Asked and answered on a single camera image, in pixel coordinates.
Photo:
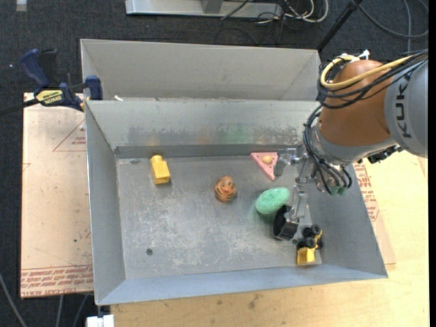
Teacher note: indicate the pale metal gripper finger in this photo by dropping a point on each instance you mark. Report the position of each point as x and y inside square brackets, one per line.
[295, 207]
[304, 201]

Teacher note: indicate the green round sponge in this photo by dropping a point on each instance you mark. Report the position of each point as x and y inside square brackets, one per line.
[270, 200]

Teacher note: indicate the yellow toy vehicle, black wheels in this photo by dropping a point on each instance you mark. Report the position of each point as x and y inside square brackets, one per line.
[306, 252]

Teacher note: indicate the grey metal bin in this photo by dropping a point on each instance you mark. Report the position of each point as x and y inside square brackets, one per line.
[190, 223]

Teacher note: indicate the brown cardboard board, red print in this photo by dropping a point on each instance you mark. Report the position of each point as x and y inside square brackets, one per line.
[54, 199]

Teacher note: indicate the yellow toy block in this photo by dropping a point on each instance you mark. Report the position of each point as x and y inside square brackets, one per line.
[160, 170]

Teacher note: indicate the pink triangle toy wedge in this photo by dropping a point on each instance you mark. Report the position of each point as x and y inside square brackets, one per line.
[265, 163]

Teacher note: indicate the orange striped rubber duck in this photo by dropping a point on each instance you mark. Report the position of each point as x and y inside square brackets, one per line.
[225, 190]

